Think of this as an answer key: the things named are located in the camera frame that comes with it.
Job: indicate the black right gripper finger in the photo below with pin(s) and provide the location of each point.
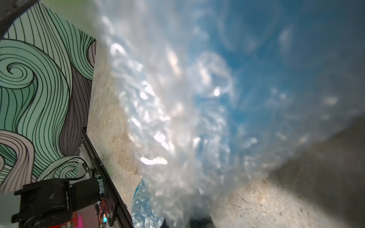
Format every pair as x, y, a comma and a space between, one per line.
202, 223

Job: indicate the blue plastic wine glass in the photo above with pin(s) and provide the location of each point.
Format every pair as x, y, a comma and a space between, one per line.
256, 71

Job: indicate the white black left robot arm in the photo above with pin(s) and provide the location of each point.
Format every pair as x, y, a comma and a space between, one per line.
52, 202

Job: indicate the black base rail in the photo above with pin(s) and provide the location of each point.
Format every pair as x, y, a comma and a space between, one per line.
116, 210

